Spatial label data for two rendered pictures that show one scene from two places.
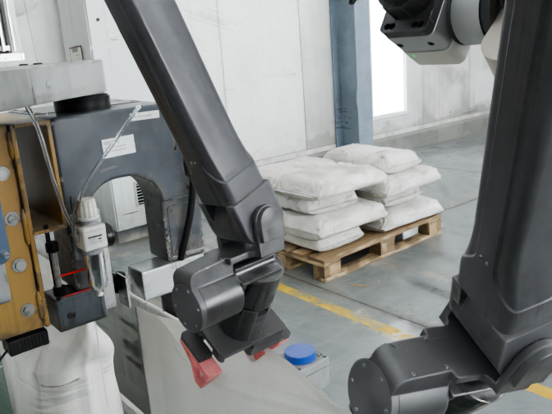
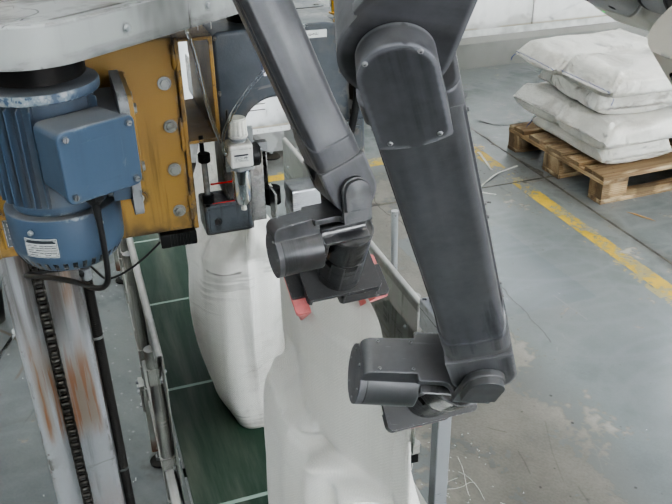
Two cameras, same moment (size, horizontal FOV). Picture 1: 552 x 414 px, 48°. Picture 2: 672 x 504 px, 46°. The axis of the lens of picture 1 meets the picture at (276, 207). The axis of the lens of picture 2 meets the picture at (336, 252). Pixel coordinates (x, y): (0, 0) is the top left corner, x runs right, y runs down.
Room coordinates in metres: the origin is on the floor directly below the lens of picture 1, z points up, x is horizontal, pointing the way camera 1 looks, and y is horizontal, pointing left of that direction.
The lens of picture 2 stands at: (-0.15, -0.26, 1.61)
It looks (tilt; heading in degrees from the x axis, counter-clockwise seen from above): 28 degrees down; 20
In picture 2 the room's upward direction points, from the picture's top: 1 degrees counter-clockwise
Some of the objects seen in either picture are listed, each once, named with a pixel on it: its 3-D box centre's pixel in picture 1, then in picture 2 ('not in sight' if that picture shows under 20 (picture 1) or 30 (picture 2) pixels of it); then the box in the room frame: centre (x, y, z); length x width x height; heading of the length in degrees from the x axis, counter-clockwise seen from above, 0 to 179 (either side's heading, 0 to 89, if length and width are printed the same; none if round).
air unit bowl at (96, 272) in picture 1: (96, 269); (242, 185); (0.89, 0.28, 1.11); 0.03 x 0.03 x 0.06
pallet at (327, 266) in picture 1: (342, 234); (647, 144); (4.17, -0.45, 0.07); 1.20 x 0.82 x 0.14; 130
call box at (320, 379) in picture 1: (301, 370); (447, 318); (1.06, -0.02, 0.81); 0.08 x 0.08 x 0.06; 38
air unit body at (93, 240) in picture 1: (94, 246); (242, 163); (0.90, 0.28, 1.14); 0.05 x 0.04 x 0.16; 128
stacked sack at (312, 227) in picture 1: (332, 215); (633, 118); (3.82, -0.36, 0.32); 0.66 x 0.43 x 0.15; 130
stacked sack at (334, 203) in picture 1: (305, 195); (604, 84); (3.95, -0.20, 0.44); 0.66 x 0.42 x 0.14; 32
